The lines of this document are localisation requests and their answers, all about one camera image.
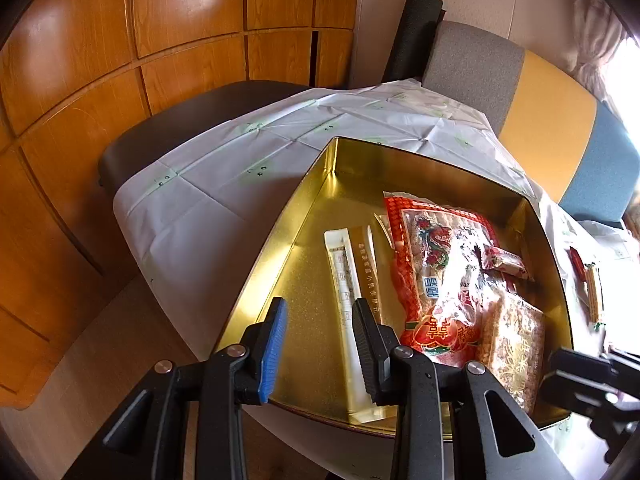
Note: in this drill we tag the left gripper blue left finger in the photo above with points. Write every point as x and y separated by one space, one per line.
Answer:
269 346

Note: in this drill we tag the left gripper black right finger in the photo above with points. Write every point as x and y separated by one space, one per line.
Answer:
372 351

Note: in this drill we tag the silver white stick packet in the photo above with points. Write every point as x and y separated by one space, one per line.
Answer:
361 410

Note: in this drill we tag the large red snack bag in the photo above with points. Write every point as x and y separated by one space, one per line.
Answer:
438 279

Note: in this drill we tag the gold stick packet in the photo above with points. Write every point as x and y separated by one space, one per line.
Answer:
366 269

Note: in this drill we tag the soda cracker packet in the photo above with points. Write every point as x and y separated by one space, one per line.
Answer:
589 275

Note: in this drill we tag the pink floral snack packet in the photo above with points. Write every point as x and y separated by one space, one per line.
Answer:
496 259

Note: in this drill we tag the white cloud-print tablecloth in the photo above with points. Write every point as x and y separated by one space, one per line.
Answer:
237 214

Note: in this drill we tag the grey yellow blue sofa back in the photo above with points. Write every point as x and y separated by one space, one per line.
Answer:
564 138

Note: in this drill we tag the black rolled mat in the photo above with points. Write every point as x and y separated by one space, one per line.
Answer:
414 39

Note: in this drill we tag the wooden panel cabinet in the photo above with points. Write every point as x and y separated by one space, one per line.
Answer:
75 75

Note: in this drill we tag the pink curtain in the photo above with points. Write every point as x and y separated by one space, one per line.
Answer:
598 32

